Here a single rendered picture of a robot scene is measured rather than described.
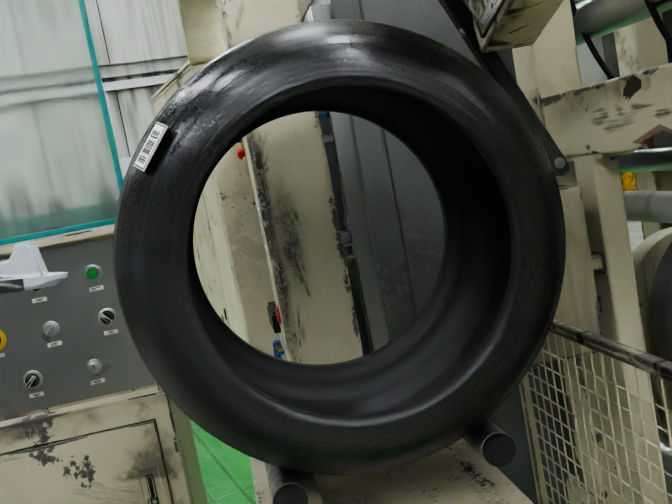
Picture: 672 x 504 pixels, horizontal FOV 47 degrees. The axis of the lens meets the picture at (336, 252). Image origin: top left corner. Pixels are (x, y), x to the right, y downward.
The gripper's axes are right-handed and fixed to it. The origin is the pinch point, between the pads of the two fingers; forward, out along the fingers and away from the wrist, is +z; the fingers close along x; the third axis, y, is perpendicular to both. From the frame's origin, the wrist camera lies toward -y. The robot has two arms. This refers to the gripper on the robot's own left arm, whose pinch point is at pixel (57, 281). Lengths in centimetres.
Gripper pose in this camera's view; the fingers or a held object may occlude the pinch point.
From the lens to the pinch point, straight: 107.8
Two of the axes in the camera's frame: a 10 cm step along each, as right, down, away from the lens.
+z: 9.8, -0.8, 1.5
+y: -0.7, -9.9, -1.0
